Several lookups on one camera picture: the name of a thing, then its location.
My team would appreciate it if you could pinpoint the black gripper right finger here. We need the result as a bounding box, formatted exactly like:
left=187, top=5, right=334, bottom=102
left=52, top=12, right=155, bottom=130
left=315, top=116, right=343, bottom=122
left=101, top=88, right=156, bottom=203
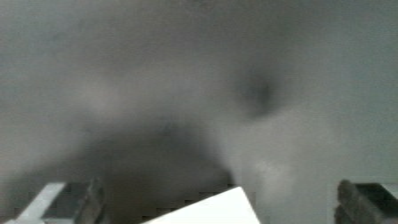
left=334, top=180, right=398, bottom=224

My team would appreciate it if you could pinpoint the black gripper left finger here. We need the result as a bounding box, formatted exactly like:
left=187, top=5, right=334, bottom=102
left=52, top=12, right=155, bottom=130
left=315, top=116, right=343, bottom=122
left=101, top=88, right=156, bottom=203
left=16, top=178, right=110, bottom=224

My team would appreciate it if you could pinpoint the white front drawer box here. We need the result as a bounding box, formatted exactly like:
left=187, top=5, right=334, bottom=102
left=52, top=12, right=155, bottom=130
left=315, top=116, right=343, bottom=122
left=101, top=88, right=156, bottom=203
left=142, top=187, right=261, bottom=224

